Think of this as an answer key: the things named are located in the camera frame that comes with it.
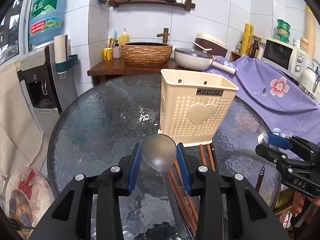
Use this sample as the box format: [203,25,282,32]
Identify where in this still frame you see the wooden handled steel spoon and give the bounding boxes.
[254,132,270,192]

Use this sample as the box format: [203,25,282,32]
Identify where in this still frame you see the brown wooden chopstick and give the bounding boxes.
[206,144,216,171]
[169,167,198,238]
[174,160,199,222]
[199,145,208,166]

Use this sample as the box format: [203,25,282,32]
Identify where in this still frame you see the person's hand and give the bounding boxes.
[291,191,305,217]

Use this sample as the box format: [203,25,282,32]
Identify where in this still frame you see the purple floral cloth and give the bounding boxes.
[206,56,319,143]

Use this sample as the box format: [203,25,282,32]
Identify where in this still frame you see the round cartoon cushion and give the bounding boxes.
[4,167,54,239]

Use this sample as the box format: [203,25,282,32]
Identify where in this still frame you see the white kettle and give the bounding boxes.
[298,67,319,99]

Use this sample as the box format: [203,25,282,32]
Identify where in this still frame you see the white microwave oven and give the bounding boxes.
[261,38,313,82]

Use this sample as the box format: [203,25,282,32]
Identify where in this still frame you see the beige perforated utensil holder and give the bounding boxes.
[158,69,239,147]

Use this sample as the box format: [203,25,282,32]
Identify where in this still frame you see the beige fabric chair cover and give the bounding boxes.
[1,62,48,187]

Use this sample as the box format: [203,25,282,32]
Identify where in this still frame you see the yellow roll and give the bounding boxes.
[240,23,254,55]

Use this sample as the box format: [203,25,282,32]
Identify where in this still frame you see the green bowl stack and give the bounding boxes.
[276,19,291,43]

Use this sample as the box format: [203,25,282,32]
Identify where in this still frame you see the tall paper cup stack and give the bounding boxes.
[305,5,316,59]

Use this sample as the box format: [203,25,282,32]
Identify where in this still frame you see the white pan with lid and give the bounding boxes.
[174,48,236,75]

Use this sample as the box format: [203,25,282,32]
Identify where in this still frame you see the grey water dispenser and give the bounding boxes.
[15,42,79,140]

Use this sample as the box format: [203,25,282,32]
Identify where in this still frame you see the woven brown basin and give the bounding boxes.
[120,42,172,66]

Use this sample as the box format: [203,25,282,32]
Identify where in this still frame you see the paper cup stack holder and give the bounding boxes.
[54,34,79,75]

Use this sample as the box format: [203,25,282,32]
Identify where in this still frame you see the bronze faucet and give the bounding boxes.
[157,28,170,44]

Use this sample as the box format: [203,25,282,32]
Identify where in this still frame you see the pink pump bottle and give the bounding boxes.
[113,40,121,59]

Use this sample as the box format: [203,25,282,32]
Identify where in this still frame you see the yellow mug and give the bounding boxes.
[103,48,113,61]

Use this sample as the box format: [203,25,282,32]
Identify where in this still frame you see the yellow soap dispenser bottle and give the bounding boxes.
[118,28,130,47]

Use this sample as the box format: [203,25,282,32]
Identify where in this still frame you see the blue water bottle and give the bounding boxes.
[29,0,65,46]

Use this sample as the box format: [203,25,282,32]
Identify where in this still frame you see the wooden framed wall shelf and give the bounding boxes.
[108,0,196,11]

